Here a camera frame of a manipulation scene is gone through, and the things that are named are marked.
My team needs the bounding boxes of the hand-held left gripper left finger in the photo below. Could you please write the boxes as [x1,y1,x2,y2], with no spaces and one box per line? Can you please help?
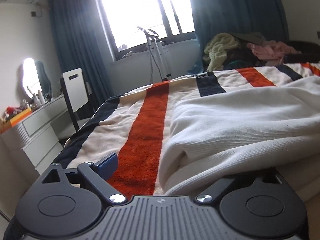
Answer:
[40,153,127,203]

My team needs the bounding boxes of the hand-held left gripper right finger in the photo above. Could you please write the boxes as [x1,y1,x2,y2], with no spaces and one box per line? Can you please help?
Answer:
[195,169,288,203]

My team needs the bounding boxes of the white sweater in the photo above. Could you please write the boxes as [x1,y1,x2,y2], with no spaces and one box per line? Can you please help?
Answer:
[160,76,320,200]

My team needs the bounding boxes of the clothes on windowsill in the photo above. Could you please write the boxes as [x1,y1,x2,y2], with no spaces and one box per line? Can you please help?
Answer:
[117,44,140,59]

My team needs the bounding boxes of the dark clothes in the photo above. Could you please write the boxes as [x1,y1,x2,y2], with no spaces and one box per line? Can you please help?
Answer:
[225,47,258,69]

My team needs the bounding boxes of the striped blanket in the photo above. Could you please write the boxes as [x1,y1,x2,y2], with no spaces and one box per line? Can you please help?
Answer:
[54,62,320,198]

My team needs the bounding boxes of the white dressing table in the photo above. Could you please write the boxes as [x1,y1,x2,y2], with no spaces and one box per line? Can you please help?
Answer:
[0,94,75,175]

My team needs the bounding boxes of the orange box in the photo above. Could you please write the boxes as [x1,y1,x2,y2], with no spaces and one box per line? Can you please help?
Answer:
[9,107,33,127]

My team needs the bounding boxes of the garment steamer stand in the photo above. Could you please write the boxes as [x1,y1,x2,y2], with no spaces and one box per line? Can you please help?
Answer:
[137,26,173,82]

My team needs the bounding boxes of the wavy vanity mirror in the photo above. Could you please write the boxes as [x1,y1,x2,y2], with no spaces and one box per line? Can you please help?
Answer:
[19,57,52,98]

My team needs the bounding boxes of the blue curtain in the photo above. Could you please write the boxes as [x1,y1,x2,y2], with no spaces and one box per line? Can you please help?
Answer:
[49,0,118,105]
[187,0,289,73]

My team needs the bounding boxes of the olive garment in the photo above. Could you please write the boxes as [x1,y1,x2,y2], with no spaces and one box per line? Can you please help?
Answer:
[230,32,267,44]

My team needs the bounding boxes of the window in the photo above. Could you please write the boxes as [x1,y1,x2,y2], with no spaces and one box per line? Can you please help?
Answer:
[99,0,198,62]

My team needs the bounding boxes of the dark armchair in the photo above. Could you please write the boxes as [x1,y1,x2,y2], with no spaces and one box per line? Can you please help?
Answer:
[287,40,320,63]

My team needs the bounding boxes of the white chair black frame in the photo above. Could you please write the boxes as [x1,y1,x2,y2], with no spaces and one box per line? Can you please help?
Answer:
[60,67,94,140]

